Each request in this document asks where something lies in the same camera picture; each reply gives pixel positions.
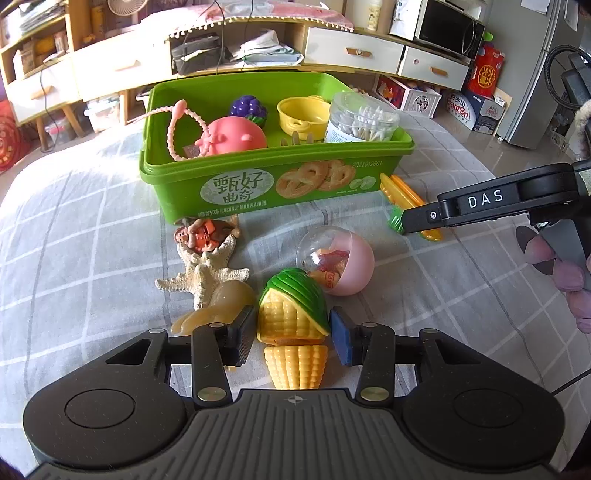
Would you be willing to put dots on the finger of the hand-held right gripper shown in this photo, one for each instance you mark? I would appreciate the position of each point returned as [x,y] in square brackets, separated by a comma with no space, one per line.
[480,205]

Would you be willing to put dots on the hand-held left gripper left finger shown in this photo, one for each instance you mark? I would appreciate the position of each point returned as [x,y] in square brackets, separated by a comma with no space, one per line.
[242,337]

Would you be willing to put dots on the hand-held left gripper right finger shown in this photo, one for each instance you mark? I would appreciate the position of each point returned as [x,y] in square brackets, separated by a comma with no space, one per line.
[341,337]

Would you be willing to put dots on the toy corn half with husk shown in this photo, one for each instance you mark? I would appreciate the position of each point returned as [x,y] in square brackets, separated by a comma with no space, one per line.
[291,300]

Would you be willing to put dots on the yellow striped toy vegetable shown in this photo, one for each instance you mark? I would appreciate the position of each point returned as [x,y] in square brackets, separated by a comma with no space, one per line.
[406,191]

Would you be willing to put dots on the clear cotton swab jar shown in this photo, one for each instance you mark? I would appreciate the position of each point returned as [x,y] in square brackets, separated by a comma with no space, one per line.
[355,122]

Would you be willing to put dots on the green plastic cookie box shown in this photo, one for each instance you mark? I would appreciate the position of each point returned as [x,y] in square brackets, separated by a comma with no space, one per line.
[184,184]

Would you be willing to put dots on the pink squishy face ball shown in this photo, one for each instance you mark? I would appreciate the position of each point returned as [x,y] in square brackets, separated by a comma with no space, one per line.
[235,136]

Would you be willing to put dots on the yellow toy pot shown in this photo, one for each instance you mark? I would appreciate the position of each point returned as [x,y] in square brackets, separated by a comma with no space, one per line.
[300,115]

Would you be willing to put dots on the purple toy grapes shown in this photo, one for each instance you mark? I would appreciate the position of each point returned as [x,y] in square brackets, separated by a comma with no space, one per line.
[249,108]

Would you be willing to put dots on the pink beaded loop toy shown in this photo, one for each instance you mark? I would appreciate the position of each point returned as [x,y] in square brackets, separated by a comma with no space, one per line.
[178,109]

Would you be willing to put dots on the person's right hand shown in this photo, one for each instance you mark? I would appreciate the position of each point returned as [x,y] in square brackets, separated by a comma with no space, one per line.
[570,277]

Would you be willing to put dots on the beige rubber toy hand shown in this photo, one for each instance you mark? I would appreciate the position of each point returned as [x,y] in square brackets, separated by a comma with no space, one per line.
[221,300]

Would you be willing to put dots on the yellow toy corn half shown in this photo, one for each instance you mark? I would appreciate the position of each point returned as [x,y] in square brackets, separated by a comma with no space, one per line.
[295,367]

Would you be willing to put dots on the pink clear capsule ball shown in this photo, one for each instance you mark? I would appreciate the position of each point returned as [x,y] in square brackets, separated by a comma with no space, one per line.
[351,267]

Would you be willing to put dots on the cream starfish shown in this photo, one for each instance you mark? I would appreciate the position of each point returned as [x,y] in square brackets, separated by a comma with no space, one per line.
[205,272]

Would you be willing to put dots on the blue white noodle carton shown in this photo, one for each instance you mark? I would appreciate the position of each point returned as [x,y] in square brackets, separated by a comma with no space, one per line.
[475,113]

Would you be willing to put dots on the brown monkey figurine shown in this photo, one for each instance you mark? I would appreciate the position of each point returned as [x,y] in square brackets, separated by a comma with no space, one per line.
[201,235]

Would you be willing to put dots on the grey refrigerator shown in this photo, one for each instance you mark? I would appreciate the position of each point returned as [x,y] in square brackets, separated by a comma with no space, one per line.
[521,69]

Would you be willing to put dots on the white printed crate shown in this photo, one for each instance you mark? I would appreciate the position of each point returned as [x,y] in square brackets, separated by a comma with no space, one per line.
[411,99]

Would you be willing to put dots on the red gift box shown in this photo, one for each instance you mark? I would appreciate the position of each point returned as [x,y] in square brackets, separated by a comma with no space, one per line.
[485,74]

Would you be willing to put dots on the grey checked blanket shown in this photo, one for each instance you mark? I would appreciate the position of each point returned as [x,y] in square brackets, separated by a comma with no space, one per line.
[92,258]

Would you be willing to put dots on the black microwave oven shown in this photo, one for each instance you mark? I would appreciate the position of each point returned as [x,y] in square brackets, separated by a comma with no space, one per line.
[448,27]

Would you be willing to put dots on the white bottle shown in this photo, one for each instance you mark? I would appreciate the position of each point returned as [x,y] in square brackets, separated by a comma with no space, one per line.
[374,14]

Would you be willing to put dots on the small clear storage bin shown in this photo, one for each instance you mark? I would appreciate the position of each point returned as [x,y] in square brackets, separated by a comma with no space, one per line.
[101,115]

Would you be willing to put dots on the folded pale cloth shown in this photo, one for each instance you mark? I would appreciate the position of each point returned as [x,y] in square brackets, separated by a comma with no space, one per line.
[263,50]

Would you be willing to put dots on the pink table runner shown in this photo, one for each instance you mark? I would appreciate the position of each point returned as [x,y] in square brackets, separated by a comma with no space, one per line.
[277,11]

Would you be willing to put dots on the black bag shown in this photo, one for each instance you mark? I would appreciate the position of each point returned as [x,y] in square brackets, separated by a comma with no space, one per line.
[196,55]

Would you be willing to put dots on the white wooden cabinet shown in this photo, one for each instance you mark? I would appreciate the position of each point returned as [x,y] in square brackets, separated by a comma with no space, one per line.
[106,69]

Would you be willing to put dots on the red printed bag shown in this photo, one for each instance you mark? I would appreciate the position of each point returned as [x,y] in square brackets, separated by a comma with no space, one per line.
[9,138]

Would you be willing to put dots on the white desk fan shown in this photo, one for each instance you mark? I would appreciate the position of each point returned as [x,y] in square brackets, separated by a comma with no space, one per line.
[127,5]

